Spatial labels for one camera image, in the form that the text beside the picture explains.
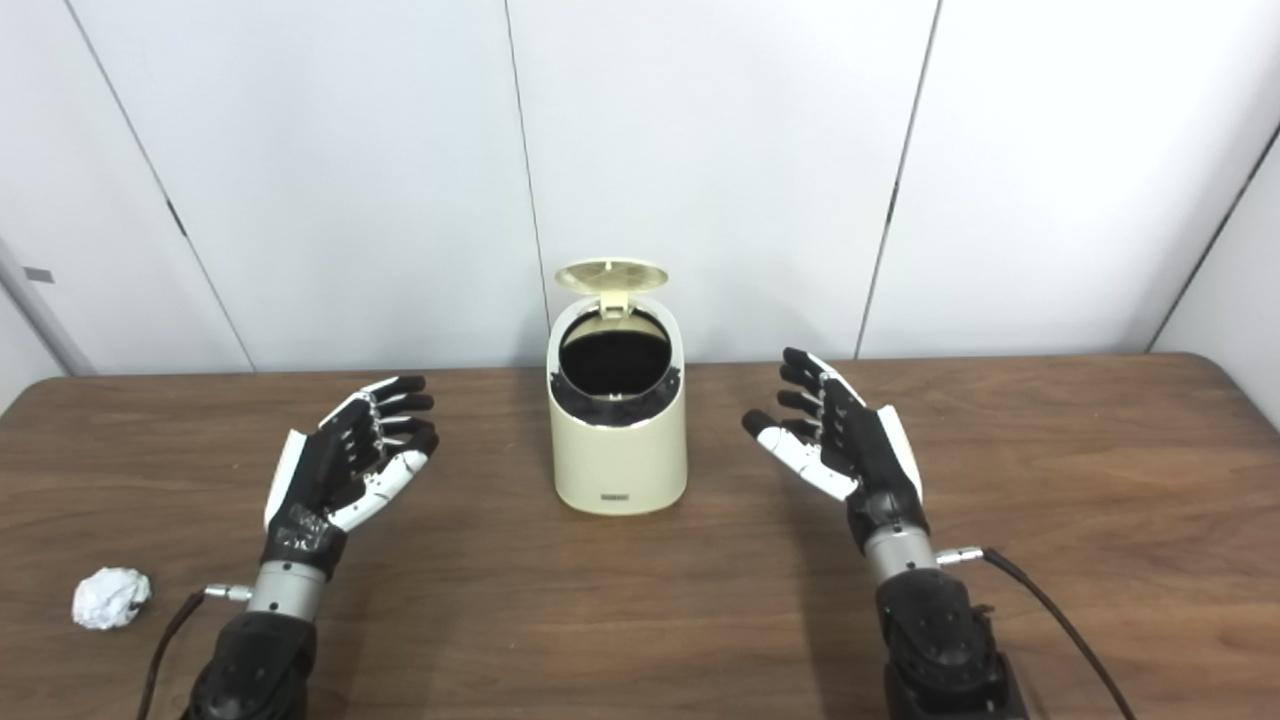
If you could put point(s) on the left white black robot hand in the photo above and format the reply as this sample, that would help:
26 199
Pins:
325 465

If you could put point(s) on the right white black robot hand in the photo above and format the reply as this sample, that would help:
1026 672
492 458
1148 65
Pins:
865 450

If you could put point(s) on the cream-colored bin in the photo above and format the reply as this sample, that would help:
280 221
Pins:
620 465

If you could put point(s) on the white paper ball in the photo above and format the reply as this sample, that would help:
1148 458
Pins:
112 598

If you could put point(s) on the cream round bin lid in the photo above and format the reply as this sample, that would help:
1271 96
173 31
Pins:
610 275

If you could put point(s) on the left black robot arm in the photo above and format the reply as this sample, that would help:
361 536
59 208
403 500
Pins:
255 660

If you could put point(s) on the black panel seam clip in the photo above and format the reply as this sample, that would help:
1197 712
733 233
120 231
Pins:
178 219
891 210

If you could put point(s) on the grey tape label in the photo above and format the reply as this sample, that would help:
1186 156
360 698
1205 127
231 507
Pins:
40 274

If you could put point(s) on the grey wall post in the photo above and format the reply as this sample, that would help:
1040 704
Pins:
40 310

